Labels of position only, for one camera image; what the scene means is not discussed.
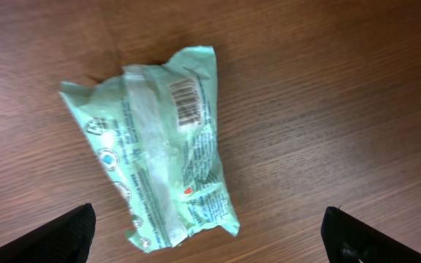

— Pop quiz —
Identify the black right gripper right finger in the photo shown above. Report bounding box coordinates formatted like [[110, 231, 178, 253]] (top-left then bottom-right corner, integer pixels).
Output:
[[321, 207, 421, 263]]

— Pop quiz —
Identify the light teal wipes packet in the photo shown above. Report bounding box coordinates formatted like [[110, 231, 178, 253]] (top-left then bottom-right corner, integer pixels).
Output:
[[60, 46, 240, 253]]

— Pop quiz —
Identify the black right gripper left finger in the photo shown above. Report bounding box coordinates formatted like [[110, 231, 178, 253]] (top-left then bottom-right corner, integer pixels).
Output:
[[0, 203, 96, 263]]

